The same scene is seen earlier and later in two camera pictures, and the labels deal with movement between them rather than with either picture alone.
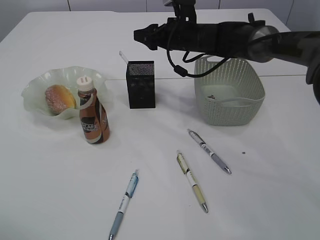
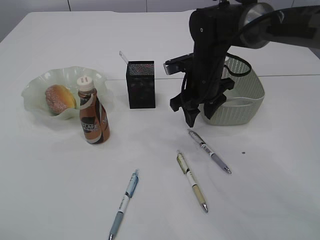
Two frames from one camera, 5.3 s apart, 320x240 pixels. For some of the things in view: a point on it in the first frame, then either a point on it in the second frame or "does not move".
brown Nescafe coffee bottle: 94,118 does not move
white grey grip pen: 203,144 does not move
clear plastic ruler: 120,53 does not move
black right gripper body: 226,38 -> 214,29
